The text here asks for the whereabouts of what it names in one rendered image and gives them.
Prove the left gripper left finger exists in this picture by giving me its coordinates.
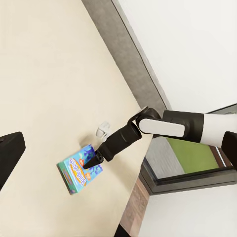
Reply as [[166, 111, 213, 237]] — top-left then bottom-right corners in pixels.
[[0, 131, 26, 190]]

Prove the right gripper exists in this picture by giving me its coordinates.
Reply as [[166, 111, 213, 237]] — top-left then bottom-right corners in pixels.
[[83, 129, 130, 170]]

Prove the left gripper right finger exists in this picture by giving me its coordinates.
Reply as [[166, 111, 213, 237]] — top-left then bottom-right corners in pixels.
[[221, 131, 237, 171]]

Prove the board game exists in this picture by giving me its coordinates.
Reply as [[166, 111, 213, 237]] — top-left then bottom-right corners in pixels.
[[58, 145, 103, 194]]

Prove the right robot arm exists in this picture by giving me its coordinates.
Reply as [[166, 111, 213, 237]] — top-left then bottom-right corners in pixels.
[[83, 106, 237, 170]]

